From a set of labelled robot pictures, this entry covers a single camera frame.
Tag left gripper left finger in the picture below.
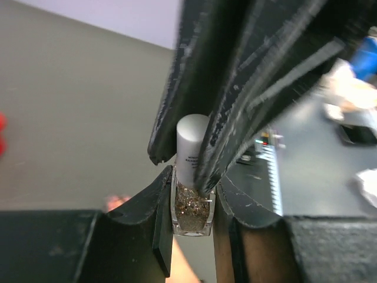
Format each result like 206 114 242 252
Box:
1 166 173 282

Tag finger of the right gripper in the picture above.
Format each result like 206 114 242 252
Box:
194 1 376 195
147 1 251 165

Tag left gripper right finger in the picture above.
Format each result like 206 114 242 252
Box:
213 180 376 282

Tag glitter nail polish bottle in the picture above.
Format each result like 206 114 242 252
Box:
170 167 216 237

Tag white nail polish cap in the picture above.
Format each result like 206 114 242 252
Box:
176 114 209 189

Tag mannequin hand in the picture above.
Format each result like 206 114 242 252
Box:
104 194 204 283

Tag red plastic tray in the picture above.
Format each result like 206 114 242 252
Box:
0 113 7 156

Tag slotted cable duct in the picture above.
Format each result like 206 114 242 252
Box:
254 127 283 216

